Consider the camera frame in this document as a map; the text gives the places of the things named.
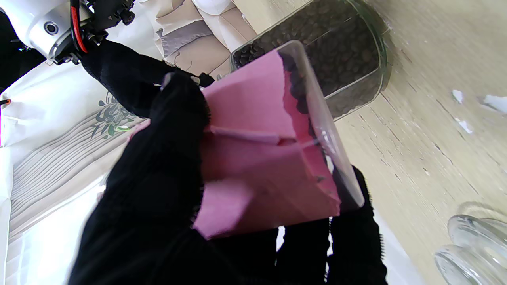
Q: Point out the glass jar of coffee beans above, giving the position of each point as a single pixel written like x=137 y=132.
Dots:
x=336 y=55

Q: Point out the beige pleated curtain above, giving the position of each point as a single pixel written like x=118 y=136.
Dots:
x=51 y=170

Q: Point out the white sofa cushion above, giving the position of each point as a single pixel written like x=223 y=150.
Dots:
x=214 y=6

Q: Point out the pink square coffee jar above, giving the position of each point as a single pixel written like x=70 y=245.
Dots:
x=253 y=170

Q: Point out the beige sofa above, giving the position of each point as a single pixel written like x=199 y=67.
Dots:
x=206 y=43

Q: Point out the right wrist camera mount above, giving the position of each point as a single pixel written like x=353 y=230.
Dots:
x=109 y=16

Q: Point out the gray sofa cushion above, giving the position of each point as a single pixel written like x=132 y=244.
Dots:
x=186 y=37

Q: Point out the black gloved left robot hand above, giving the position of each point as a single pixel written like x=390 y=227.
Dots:
x=150 y=206

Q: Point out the tall leafy green plant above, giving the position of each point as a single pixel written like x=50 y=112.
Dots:
x=113 y=118

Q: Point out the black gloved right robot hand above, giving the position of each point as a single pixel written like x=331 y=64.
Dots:
x=126 y=75

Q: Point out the clear glass jar lid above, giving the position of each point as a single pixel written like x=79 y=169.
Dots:
x=475 y=253

